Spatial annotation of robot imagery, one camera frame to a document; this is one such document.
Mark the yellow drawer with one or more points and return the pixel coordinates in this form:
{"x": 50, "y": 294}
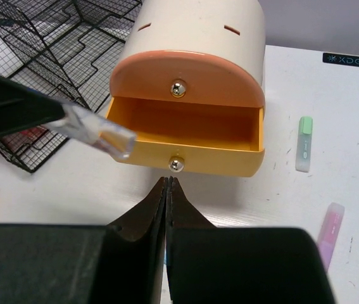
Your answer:
{"x": 207, "y": 139}

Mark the green highlighter pen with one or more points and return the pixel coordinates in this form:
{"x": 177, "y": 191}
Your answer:
{"x": 304, "y": 144}

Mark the pink highlighter pen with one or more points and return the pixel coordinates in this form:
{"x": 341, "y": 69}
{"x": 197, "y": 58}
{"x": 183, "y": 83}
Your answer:
{"x": 329, "y": 231}

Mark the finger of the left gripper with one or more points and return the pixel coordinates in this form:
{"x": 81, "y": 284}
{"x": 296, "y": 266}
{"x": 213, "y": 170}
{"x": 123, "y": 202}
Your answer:
{"x": 22, "y": 108}

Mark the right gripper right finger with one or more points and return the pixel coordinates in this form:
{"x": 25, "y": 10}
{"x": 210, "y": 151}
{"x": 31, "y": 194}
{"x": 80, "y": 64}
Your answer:
{"x": 207, "y": 264}

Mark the red A4 file folder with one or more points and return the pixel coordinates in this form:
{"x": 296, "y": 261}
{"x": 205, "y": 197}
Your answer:
{"x": 25, "y": 136}

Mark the black wire mesh file rack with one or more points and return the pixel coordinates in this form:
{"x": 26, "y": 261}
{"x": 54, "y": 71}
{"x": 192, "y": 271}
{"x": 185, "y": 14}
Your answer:
{"x": 63, "y": 49}

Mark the cream drawer cabinet shell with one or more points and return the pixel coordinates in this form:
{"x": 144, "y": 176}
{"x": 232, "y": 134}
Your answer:
{"x": 232, "y": 30}

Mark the small blue spray bottle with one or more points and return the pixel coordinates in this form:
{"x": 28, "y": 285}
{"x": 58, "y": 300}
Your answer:
{"x": 80, "y": 124}

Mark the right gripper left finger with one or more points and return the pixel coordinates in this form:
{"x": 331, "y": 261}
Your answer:
{"x": 120, "y": 262}

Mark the orange top drawer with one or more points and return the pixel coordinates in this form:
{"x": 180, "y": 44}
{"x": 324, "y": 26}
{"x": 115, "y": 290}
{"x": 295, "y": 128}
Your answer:
{"x": 185, "y": 77}

